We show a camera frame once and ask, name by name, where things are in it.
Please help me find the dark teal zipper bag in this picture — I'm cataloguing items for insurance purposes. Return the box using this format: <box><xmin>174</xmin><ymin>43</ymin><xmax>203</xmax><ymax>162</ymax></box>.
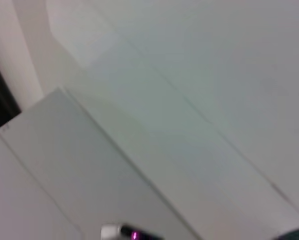
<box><xmin>270</xmin><ymin>226</ymin><xmax>299</xmax><ymax>240</ymax></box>

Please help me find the left arm cable with plug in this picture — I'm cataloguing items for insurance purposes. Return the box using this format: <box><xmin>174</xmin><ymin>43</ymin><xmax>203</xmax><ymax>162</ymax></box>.
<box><xmin>100</xmin><ymin>223</ymin><xmax>166</xmax><ymax>240</ymax></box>

